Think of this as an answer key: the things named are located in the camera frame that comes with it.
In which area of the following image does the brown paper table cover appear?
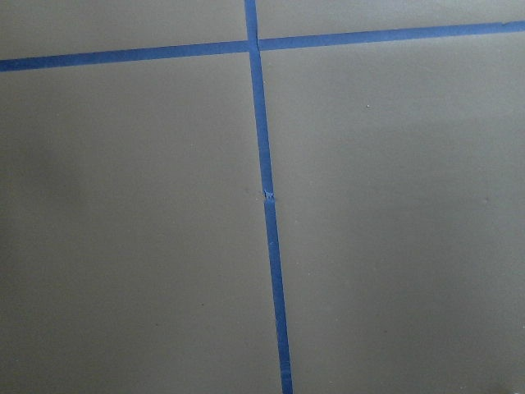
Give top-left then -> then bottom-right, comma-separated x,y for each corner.
1,1 -> 524,393

